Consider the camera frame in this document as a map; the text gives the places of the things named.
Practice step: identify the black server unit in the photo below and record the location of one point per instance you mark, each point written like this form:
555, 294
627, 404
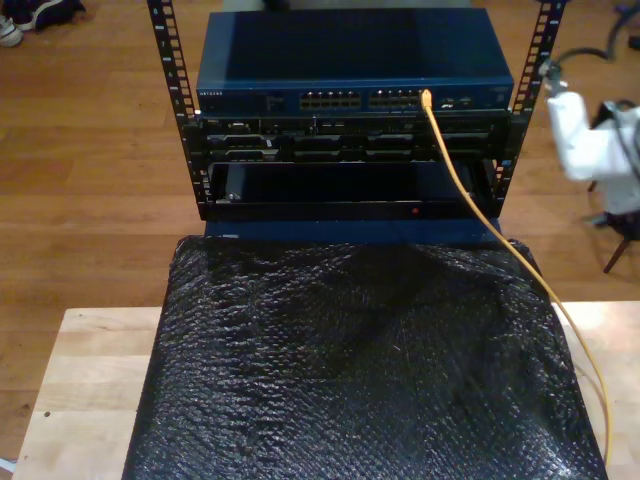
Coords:
350, 140

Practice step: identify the black rack shelf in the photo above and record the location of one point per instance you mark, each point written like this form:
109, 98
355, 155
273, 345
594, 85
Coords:
350, 210

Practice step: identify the black textured mat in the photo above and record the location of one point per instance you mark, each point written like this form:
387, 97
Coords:
350, 375

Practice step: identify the dark sneaker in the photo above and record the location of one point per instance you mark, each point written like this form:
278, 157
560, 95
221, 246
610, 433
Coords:
50, 12

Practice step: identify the white sneaker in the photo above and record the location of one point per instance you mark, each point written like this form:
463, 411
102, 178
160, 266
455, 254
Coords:
9, 31

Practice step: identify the black perforated rack post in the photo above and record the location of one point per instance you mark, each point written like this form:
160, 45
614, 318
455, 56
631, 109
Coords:
542, 45
170, 50

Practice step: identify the blue rack base plate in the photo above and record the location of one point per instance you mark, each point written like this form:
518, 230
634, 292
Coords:
350, 231

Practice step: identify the blue network switch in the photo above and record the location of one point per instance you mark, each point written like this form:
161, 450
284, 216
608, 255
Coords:
350, 50

